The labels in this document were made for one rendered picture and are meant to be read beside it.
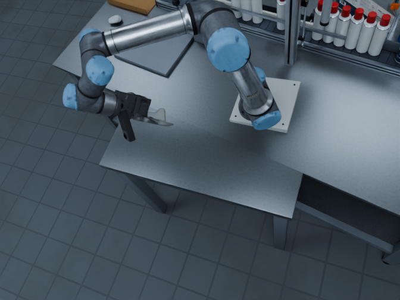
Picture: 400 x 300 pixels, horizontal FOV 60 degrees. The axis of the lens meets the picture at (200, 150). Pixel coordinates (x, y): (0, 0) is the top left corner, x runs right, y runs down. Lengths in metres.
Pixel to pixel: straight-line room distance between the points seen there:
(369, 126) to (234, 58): 0.78
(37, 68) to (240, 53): 2.79
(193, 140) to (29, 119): 1.98
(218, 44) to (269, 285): 1.56
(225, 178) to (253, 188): 0.13
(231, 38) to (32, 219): 2.19
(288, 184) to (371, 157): 0.35
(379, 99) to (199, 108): 0.79
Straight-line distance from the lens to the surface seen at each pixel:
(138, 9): 2.20
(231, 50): 1.02
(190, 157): 1.56
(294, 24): 1.58
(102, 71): 1.04
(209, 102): 1.68
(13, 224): 2.92
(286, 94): 1.64
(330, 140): 1.57
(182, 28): 1.13
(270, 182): 1.47
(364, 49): 1.76
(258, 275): 2.22
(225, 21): 1.05
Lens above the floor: 2.20
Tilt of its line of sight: 61 degrees down
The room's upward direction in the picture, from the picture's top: 23 degrees counter-clockwise
